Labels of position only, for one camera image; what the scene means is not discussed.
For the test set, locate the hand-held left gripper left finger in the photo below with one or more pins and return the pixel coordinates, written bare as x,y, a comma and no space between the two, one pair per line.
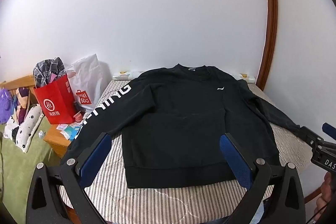
94,158

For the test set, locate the white plastic shopping bag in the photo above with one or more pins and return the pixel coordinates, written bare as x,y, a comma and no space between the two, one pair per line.
86,77

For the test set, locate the red paper bag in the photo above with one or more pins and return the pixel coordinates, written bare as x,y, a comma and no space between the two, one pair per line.
52,106

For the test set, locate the white dotted pillow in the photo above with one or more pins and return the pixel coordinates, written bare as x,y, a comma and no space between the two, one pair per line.
23,129

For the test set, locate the grey plaid cloth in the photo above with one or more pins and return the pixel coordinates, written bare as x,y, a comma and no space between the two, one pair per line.
47,66

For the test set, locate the brown wooden baseboard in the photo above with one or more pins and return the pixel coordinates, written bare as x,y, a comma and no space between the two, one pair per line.
313,193

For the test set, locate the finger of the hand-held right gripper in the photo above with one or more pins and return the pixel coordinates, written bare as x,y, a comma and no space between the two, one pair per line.
309,136
330,130

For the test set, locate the patchwork patterned cushion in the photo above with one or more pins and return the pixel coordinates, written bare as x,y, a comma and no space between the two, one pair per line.
22,98

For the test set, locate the blue and white packets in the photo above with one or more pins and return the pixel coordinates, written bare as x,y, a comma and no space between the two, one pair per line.
69,132

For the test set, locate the person's right hand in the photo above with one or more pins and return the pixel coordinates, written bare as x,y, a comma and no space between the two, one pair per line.
326,192

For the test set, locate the wooden bed headboard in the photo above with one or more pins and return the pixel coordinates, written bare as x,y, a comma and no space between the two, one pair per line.
18,81

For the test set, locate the brown wooden door frame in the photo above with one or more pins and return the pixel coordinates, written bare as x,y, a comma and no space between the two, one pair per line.
270,16

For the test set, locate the striped quilted mat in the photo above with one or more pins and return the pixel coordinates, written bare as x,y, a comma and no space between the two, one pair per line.
113,182

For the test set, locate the purple plush toy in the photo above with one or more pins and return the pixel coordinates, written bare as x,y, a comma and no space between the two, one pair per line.
5,106

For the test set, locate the black sweatshirt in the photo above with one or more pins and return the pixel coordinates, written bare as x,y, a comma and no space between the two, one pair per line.
183,113

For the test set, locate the wooden nightstand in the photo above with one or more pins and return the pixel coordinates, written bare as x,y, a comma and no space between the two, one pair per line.
56,140

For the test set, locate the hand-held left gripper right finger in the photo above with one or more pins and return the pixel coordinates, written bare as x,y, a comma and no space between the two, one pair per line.
236,161

